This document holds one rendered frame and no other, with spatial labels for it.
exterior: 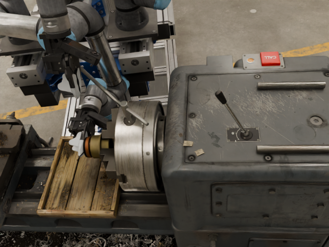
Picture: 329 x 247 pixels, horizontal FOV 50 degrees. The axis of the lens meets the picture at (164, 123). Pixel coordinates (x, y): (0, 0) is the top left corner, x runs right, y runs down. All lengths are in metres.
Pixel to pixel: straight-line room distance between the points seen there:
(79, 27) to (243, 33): 2.36
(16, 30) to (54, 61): 0.38
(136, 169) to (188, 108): 0.25
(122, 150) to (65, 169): 0.47
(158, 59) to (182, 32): 0.67
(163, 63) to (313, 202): 1.96
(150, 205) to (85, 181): 0.28
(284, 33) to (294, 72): 2.27
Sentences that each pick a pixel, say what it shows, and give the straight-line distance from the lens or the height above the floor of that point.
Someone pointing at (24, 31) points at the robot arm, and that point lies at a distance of 1.40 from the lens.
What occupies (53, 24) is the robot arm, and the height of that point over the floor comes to 1.55.
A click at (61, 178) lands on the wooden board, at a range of 1.51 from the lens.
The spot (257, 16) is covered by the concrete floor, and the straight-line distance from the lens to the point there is 3.67.
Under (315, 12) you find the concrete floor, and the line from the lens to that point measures 3.80.
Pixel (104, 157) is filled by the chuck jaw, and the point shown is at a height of 1.11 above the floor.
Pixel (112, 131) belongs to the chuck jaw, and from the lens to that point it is 1.24.
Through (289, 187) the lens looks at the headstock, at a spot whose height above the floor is 1.16.
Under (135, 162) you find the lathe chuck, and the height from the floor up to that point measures 1.17.
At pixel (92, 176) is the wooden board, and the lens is 1.46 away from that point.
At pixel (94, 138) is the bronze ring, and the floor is 1.12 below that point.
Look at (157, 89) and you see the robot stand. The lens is 2.66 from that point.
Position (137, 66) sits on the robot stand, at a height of 1.06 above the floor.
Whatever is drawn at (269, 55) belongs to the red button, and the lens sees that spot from 1.26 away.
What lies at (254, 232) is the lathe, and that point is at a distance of 1.32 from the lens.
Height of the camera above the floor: 2.08
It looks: 50 degrees down
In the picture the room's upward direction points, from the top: 10 degrees counter-clockwise
